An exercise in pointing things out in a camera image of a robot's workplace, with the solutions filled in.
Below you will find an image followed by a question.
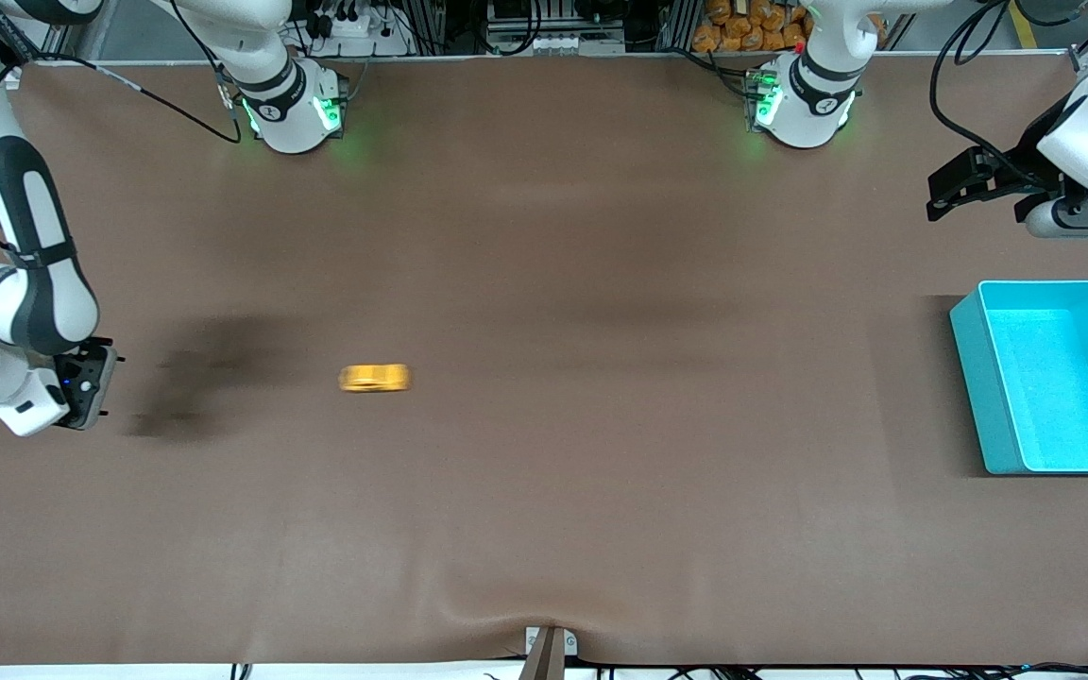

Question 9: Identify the orange snack packets pile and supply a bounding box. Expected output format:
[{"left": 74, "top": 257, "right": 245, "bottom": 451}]
[{"left": 692, "top": 0, "right": 811, "bottom": 54}]

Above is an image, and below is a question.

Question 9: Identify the teal plastic bin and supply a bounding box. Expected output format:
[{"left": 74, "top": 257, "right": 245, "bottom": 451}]
[{"left": 949, "top": 280, "right": 1088, "bottom": 476}]

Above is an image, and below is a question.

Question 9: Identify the small metal bracket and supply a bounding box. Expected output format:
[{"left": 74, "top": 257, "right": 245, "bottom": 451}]
[{"left": 524, "top": 625, "right": 580, "bottom": 658}]

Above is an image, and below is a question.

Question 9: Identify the brown table mat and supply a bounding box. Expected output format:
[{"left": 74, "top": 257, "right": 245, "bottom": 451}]
[{"left": 0, "top": 55, "right": 1088, "bottom": 667}]

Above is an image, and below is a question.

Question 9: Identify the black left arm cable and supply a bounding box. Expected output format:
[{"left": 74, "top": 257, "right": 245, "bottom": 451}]
[{"left": 927, "top": 0, "right": 1064, "bottom": 190}]

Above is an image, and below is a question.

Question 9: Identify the brown tapered bar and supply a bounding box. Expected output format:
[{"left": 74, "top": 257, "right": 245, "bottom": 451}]
[{"left": 518, "top": 627, "right": 568, "bottom": 680}]

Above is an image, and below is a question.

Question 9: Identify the white power strip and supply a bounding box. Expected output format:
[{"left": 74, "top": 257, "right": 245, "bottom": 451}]
[{"left": 313, "top": 0, "right": 413, "bottom": 58}]

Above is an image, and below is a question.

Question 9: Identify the white connector block row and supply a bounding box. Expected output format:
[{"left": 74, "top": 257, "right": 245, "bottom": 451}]
[{"left": 485, "top": 33, "right": 626, "bottom": 56}]

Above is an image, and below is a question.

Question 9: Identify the yellow beetle toy car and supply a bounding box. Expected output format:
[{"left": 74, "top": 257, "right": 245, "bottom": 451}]
[{"left": 337, "top": 363, "right": 412, "bottom": 395}]

